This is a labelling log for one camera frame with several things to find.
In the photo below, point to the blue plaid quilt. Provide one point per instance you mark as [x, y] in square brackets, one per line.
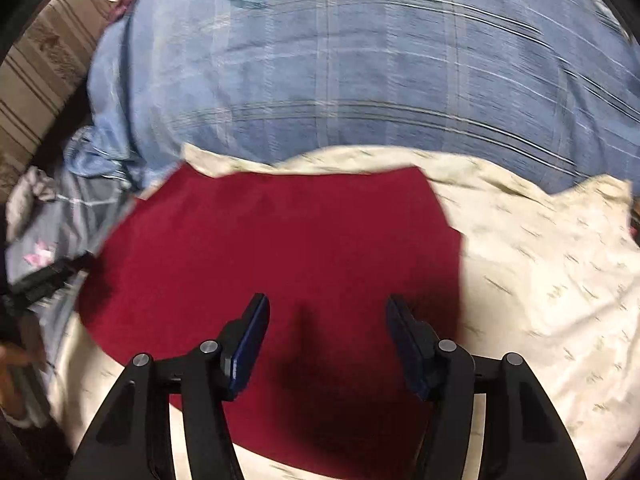
[380, 70]

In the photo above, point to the grey plaid cloth, pink flower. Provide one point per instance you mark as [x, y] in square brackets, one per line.
[60, 220]

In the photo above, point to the cream printed bedsheet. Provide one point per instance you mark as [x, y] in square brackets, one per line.
[540, 300]

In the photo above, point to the dark red patterned cloth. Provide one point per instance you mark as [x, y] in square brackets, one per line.
[132, 0]

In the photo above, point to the person's left hand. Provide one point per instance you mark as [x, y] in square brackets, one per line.
[10, 365]

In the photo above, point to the beige striped headboard cushion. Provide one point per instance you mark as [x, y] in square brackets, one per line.
[40, 80]

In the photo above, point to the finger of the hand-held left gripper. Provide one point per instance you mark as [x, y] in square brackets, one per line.
[75, 262]

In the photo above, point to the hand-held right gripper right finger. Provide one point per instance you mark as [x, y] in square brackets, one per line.
[407, 345]

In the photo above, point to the dark red knit sweater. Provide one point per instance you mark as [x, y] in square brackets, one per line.
[280, 245]

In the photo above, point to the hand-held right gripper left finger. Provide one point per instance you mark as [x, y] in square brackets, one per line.
[247, 345]

